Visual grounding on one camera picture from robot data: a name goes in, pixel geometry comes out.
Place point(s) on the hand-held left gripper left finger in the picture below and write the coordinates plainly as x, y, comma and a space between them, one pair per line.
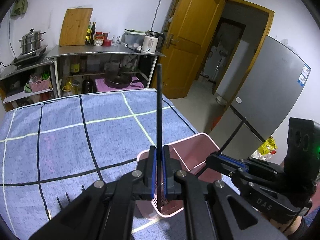
153, 170

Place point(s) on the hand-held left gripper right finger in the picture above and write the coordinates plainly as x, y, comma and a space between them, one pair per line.
164, 170

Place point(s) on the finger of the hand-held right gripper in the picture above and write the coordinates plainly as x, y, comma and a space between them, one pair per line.
217, 166
260, 167

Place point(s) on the pink plastic utensil holder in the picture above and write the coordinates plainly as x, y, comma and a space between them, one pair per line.
190, 150

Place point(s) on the light wooden chopstick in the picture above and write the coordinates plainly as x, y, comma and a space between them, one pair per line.
50, 215

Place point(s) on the yellow plastic bag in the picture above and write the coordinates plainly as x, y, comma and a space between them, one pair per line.
267, 146

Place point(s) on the white bowl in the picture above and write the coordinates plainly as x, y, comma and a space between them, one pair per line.
221, 100

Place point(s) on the grey refrigerator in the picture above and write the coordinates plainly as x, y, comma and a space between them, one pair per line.
270, 85

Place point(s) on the blue checked blanket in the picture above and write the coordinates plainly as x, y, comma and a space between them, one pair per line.
62, 150

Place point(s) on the black wok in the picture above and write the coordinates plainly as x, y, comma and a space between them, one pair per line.
118, 81

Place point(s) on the pink plastic box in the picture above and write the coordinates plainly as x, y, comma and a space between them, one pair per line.
100, 86

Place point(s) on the dark glass bottle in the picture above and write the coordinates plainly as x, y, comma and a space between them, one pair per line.
87, 86

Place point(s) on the yellow cooking oil bottle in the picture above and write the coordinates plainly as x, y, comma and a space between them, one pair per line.
70, 88

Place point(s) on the black kitchen knife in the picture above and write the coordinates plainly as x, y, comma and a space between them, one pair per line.
133, 48

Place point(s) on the white electric kettle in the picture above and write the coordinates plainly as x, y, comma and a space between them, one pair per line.
150, 43

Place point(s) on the yellow wooden door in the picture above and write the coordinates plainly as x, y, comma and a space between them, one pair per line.
190, 42

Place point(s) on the tall steel kitchen table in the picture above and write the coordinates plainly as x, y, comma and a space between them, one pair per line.
100, 49

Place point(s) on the clear plastic storage box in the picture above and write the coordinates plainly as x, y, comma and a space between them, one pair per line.
132, 38

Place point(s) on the clear drinking glass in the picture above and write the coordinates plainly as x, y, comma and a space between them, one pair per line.
115, 40

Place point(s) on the red plastic container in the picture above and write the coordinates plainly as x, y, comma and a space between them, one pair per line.
107, 43

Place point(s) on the pink plastic basket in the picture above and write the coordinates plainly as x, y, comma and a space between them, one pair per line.
40, 86

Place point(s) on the red lid sauce jar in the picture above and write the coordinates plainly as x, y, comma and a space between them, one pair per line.
98, 38

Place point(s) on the wooden cutting board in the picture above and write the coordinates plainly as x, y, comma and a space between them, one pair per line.
75, 27

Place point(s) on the black induction cooker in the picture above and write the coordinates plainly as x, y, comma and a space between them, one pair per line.
27, 58

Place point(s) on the low steel kitchen shelf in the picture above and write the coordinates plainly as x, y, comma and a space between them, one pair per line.
15, 71

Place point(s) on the steel steamer pot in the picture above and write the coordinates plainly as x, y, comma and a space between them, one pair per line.
31, 42

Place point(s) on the green hanging cloth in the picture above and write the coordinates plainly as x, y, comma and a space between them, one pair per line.
21, 2

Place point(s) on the yellow wooden door frame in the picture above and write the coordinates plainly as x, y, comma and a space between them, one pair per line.
270, 22

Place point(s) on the wall calendar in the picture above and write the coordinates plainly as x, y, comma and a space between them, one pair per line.
172, 10

